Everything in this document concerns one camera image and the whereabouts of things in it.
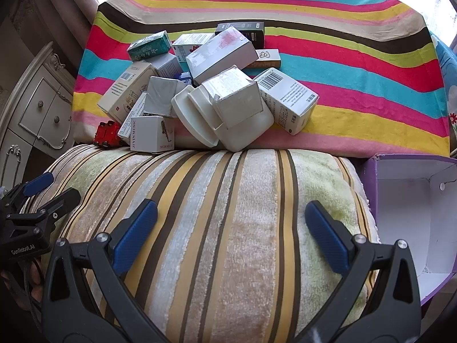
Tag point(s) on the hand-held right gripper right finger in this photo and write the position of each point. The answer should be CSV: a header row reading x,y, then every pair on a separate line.
x,y
326,237

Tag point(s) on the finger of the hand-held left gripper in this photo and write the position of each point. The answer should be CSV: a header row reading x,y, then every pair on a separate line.
x,y
60,200
39,183

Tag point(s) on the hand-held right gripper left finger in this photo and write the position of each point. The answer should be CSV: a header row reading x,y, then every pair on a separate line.
x,y
137,235

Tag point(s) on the red toy car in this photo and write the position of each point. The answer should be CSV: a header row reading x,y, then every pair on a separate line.
x,y
107,134

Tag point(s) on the purple cardboard storage box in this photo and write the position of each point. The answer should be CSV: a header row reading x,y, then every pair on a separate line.
x,y
403,203

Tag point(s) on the tall beige carton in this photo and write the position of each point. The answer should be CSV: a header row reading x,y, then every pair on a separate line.
x,y
123,91

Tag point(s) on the white plastic case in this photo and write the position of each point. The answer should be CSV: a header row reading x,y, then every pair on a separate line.
x,y
242,135

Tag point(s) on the barcode printed white carton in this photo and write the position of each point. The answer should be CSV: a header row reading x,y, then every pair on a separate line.
x,y
287,100

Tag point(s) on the teal green packet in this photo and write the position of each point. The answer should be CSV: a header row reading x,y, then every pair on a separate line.
x,y
148,45

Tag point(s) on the gold print beige carton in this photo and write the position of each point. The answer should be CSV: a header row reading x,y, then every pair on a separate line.
x,y
267,57

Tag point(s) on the red print white carton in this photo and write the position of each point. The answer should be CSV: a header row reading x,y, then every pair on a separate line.
x,y
191,44

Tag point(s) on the pile of white cardboard boxes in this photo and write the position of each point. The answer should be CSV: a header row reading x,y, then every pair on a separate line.
x,y
225,51

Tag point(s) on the black carton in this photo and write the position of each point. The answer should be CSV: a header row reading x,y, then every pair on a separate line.
x,y
241,28

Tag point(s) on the person's left hand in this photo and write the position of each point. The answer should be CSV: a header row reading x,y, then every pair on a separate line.
x,y
34,278

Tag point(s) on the white carved dresser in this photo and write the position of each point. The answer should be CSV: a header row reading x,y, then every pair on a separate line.
x,y
39,107

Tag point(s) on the striped plush cushion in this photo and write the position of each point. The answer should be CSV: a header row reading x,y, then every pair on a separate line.
x,y
232,221

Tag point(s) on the multicolour striped cloth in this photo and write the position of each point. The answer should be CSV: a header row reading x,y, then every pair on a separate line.
x,y
357,71

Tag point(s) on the beige curtain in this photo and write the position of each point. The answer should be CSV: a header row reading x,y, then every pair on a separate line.
x,y
60,3

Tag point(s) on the cartoon printed cloth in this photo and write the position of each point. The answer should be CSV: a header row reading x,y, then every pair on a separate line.
x,y
448,78

